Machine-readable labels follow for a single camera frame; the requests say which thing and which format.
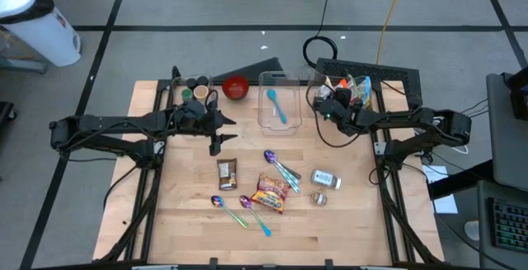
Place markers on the white trash bin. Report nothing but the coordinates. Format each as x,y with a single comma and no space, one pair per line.
41,34

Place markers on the small glass jar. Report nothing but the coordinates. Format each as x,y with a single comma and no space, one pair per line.
318,198

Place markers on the black bin liner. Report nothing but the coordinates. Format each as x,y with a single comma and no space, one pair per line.
39,10

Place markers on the black desk crossbar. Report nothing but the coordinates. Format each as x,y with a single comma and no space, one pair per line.
453,181

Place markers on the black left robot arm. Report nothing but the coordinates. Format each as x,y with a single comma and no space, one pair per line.
103,127

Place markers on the herb jar white lid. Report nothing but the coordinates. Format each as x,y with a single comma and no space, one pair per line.
326,179

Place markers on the orange ramen noodle packet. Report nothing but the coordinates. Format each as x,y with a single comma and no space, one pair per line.
342,83

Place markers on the white paper sheet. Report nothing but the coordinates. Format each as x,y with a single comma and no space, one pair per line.
445,204

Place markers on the teal silicone spoon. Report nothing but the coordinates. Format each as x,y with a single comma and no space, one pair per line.
271,93

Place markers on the roast beef ramen packet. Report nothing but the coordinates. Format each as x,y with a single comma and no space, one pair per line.
270,191

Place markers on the clear plastic bin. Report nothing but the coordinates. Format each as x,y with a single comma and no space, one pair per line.
312,88
293,113
177,84

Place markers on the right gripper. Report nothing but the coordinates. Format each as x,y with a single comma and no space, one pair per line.
343,97

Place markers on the brown food pouch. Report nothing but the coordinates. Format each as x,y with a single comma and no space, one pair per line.
227,175

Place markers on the orange label spice jar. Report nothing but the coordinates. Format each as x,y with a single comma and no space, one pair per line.
191,83

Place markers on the silver frame bracket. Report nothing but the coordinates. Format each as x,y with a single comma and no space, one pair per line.
378,148
158,147

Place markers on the grey metal stand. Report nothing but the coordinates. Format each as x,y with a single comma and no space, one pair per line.
24,67

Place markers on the black perforated case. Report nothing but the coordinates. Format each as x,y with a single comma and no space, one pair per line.
396,72

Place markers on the grey desk top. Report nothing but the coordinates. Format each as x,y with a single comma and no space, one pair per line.
507,150

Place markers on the red bowl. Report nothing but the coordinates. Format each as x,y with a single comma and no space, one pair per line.
235,87

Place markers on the grey keyboard desk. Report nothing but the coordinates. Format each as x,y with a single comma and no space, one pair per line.
483,237

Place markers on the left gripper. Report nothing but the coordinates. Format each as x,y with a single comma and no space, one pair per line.
191,121

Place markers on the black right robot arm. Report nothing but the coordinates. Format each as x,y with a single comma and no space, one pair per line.
412,119

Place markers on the beige lid jar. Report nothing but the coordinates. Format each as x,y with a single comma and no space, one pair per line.
201,93

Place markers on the black floor stand foot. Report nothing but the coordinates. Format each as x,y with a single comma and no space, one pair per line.
7,112

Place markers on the purple label spice jar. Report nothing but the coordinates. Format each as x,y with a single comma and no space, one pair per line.
202,81

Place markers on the backlit black keyboard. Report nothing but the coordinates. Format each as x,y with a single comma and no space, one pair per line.
509,224

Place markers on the blue ramen noodle packet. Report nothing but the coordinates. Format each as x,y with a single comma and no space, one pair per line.
367,90

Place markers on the black wedge panel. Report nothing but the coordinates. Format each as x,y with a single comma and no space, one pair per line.
255,72

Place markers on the black table edge clamp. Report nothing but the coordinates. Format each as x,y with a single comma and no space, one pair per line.
213,263
328,263

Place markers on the green lid spice jar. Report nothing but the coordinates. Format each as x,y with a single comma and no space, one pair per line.
187,94

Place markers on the white computer mouse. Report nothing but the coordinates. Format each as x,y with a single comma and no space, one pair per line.
471,230

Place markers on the white green ramen packet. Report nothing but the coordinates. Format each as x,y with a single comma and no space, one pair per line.
353,86

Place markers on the black desktop device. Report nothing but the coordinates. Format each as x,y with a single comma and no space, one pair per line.
519,105

